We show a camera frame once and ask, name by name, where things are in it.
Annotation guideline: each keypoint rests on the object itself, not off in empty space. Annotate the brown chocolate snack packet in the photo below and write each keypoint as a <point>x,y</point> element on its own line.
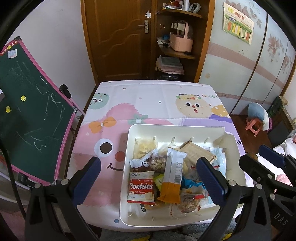
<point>141,165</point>

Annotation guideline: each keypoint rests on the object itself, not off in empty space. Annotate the wooden corner shelf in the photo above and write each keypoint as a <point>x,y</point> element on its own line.
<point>201,23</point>

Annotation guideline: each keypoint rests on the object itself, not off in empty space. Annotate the large white blue snack bag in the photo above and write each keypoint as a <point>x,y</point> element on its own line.
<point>191,178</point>

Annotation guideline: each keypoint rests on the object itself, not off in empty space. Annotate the pink plastic stool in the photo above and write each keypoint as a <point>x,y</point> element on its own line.
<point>254,125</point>

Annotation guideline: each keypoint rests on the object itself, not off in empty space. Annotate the white plastic tray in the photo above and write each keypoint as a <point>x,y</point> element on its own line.
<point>204,136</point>

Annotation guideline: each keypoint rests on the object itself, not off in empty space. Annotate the folded cloth stack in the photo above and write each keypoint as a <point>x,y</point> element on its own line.
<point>169,65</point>

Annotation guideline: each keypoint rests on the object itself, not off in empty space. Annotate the beige wafer cracker pack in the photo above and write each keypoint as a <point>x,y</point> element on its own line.
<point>194,152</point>

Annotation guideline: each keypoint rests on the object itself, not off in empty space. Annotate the orange white snack bar packet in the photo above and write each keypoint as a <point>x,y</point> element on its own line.
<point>171,185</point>

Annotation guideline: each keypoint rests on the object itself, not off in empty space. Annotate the wall calendar poster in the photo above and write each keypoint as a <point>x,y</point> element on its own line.
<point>237,24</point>

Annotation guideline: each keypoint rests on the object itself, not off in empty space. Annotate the nut mix snack packet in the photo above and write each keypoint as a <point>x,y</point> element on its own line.
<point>158,164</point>

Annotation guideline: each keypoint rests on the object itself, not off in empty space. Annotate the orange biscuit snack bag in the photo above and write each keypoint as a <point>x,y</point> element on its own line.
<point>152,206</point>

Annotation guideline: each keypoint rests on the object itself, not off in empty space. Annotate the pink blanket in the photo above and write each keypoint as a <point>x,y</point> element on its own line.
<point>283,179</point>

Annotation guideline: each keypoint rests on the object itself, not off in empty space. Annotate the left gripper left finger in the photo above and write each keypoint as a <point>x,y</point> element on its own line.
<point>73,192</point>

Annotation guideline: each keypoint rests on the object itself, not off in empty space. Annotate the brown wooden door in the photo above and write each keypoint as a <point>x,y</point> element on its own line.
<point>119,37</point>

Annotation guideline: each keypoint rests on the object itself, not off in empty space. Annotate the green chalkboard pink frame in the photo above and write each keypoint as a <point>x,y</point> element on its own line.
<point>35,116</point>

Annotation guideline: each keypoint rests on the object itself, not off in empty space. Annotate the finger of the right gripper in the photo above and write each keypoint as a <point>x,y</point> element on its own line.
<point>285,162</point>
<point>265,177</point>

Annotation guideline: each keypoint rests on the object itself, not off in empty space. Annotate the cartoon printed tablecloth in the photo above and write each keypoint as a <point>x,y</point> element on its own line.
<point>118,105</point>

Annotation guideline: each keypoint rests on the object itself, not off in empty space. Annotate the white bed pillow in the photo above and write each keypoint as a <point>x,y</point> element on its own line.
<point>288,147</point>

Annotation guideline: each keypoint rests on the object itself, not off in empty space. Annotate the green candy packet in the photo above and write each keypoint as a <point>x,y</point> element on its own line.
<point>158,180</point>

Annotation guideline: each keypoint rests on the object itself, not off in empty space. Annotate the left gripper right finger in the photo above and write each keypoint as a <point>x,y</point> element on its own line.
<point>225,194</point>

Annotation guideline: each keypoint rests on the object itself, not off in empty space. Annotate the red cookies packet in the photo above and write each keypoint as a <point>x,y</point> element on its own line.
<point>141,187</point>

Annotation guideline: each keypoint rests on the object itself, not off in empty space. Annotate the yellow puff snack bag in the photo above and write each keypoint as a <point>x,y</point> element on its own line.
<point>143,146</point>

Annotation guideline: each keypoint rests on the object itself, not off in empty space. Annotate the pink basket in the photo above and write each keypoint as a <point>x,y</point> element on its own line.
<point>181,36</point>

